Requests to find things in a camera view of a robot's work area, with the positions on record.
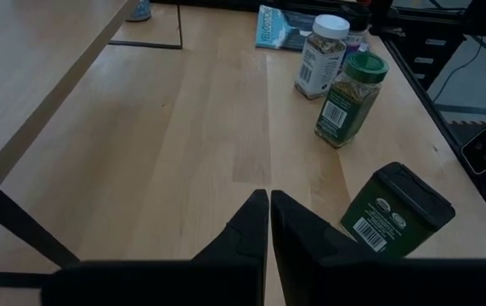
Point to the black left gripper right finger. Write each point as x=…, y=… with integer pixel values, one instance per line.
x=311, y=272

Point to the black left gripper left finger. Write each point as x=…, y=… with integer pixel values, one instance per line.
x=239, y=272

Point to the green black pepper tin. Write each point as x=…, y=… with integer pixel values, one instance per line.
x=396, y=212

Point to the green lid oregano jar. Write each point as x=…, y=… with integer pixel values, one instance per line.
x=349, y=102

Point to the white lid bagel seasoning jar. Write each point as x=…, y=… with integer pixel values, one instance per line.
x=321, y=64

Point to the purple label black lid jar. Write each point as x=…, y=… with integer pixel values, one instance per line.
x=355, y=19

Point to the round silver candle tin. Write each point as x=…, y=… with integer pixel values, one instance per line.
x=140, y=10

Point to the black metal table frame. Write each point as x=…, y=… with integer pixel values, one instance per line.
x=421, y=98

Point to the black table-level camera box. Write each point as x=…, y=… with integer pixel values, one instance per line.
x=484, y=151

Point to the wooden shelf with black frame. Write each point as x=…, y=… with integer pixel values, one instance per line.
x=22, y=64

